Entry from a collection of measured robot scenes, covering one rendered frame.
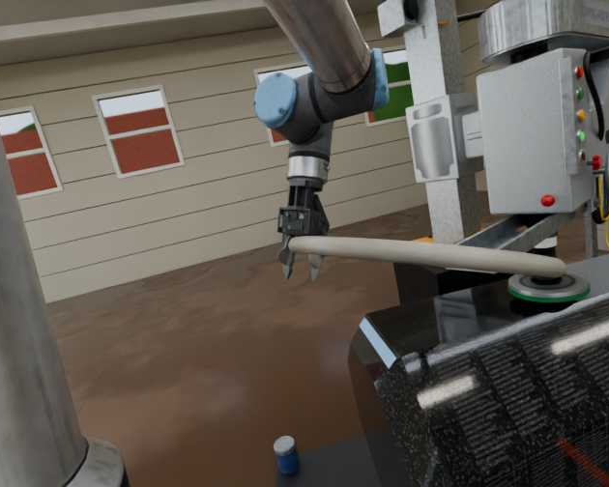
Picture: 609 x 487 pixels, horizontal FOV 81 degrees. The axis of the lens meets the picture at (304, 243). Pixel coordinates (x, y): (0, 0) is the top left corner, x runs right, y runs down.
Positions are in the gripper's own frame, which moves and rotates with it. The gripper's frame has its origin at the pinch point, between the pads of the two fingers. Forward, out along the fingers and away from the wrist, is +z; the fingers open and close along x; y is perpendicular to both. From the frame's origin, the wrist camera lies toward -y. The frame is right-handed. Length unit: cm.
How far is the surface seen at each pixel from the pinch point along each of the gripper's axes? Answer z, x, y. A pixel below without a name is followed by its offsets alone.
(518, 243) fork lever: -12, 45, -26
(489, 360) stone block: 20, 43, -41
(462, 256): -6.2, 31.3, 22.9
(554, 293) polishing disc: 0, 59, -53
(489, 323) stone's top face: 11, 43, -49
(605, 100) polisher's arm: -63, 72, -66
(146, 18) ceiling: -317, -394, -289
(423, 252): -6.3, 26.7, 24.0
